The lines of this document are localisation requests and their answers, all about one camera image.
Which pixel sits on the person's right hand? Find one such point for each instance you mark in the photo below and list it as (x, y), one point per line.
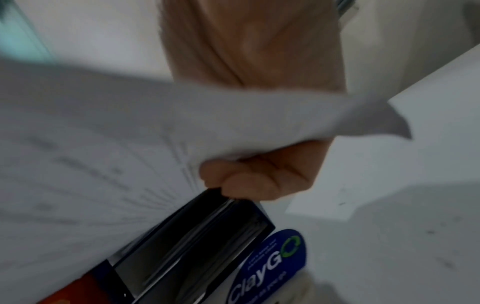
(255, 44)

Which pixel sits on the white printed paper sheet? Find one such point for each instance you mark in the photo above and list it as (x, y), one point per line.
(112, 133)

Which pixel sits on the dark blue paper tray organizer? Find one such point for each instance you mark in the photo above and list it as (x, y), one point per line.
(180, 252)

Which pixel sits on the window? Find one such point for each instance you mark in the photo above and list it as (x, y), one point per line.
(18, 35)

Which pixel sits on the red curtain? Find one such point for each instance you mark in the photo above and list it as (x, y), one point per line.
(71, 294)

